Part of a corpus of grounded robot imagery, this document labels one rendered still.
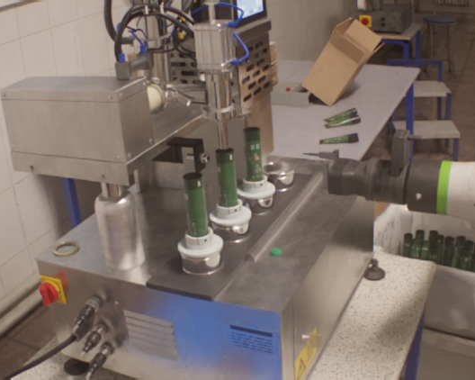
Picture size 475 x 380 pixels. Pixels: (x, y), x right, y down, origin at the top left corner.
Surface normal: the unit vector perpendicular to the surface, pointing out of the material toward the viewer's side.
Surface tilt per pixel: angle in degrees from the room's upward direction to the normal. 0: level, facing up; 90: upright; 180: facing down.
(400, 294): 0
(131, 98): 90
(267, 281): 0
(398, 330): 0
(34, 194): 90
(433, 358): 96
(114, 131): 90
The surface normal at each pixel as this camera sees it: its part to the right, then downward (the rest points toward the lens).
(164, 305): -0.44, 0.40
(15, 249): 0.89, 0.11
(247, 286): -0.08, -0.91
